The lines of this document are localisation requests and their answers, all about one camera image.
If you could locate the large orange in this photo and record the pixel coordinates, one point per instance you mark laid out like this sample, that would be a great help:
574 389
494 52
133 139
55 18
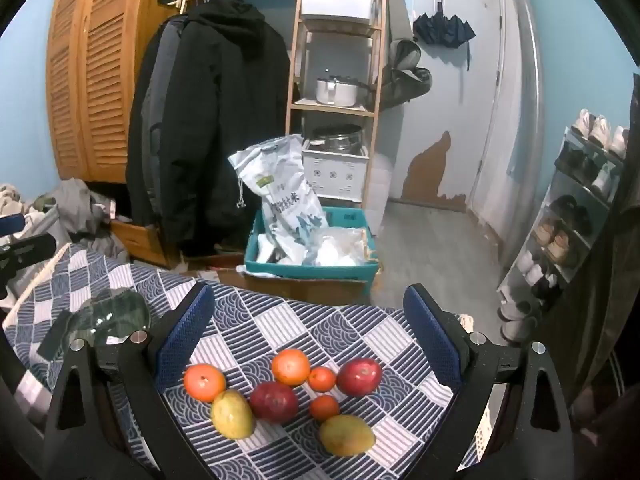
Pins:
204 381
291 366

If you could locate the small orange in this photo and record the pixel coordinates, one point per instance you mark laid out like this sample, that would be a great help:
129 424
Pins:
324 406
321 379

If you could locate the white door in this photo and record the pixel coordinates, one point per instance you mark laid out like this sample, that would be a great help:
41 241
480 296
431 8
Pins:
460 85

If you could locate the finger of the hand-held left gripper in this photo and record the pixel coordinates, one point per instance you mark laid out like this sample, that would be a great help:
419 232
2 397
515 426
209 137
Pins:
11 224
27 250

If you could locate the yellow lemon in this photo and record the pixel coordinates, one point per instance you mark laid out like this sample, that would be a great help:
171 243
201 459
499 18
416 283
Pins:
232 413

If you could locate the dark flat rectangular object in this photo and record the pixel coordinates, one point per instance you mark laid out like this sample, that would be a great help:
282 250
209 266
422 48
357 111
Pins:
54 335

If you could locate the wooden shelf rack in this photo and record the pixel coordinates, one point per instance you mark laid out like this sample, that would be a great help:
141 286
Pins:
295 85

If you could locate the clear plastic bag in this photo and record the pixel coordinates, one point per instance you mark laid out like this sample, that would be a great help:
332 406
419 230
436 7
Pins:
340 245

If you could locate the blue white patterned tablecloth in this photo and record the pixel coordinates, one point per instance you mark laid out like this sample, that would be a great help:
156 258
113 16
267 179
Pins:
310 325

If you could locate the green-yellow pear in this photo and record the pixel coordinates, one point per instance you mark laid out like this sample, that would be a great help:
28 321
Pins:
347 435

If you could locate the dark blue umbrella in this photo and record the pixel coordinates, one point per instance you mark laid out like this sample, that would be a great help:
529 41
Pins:
442 27

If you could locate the white plastic bin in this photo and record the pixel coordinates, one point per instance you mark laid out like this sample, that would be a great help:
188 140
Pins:
337 2

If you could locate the wooden drawer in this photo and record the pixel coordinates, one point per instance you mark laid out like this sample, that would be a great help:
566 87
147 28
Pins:
140 240

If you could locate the black hooded jacket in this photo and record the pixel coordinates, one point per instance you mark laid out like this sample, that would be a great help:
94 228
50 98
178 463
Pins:
220 110

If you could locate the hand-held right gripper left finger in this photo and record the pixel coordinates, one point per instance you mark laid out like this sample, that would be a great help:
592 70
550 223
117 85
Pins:
185 327

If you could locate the shoe rack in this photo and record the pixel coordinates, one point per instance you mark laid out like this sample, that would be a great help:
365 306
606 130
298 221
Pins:
550 240

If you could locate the grey hanging bag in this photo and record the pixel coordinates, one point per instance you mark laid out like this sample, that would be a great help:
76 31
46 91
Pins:
407 75

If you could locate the red apple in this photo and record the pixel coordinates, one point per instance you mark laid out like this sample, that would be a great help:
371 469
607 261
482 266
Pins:
273 401
359 376

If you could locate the pile of grey clothes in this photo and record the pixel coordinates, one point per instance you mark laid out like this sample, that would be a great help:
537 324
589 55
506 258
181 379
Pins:
80 205

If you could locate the teal plastic crate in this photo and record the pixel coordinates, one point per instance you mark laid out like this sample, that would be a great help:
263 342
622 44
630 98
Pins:
310 272

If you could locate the white rice bag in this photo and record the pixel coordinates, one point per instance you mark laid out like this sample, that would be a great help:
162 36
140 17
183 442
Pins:
287 195

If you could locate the white cooking pot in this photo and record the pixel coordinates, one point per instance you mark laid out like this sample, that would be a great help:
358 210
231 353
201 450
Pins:
335 91

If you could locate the white storage box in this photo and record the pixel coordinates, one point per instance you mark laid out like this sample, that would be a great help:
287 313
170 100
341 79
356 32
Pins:
332 172

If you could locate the steel pot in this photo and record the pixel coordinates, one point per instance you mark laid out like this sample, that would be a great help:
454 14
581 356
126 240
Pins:
337 137

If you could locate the silver pipe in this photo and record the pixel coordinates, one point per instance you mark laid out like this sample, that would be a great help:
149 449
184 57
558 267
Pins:
527 110

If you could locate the dark glass plate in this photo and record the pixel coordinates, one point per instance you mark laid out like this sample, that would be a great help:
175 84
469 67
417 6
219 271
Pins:
115 312

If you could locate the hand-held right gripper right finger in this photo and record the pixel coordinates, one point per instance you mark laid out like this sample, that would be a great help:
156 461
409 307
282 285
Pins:
432 330

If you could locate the wooden louvered wardrobe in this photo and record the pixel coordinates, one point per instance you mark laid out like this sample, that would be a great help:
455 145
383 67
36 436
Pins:
95 75

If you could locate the beige blanket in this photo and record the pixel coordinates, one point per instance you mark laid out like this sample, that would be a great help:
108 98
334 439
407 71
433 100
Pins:
12 197

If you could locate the flat cardboard box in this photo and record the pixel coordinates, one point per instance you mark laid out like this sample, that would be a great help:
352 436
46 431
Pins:
300 287

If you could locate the grey jacket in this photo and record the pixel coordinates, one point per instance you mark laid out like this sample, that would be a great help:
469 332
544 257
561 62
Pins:
152 105

